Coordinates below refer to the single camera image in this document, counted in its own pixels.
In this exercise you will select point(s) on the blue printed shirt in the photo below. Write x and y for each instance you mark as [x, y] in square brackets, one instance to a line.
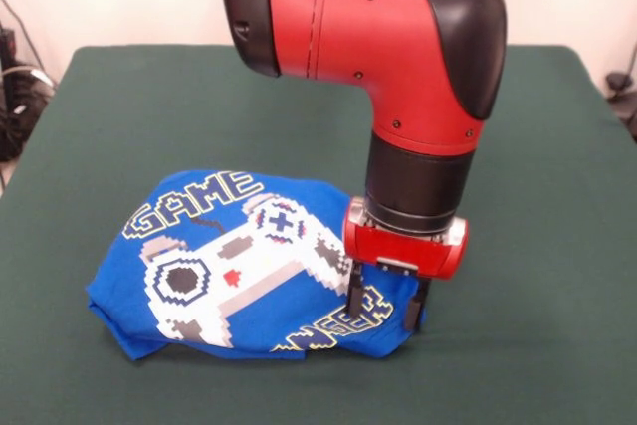
[249, 266]

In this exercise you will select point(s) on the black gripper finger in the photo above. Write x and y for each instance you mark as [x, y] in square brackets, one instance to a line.
[415, 308]
[355, 290]

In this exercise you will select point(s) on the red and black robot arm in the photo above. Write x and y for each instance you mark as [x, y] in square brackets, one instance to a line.
[373, 37]

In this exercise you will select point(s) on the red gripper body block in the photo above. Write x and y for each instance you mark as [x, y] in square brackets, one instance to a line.
[403, 248]

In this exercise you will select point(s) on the dark green tablecloth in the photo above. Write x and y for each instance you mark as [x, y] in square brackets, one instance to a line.
[522, 246]

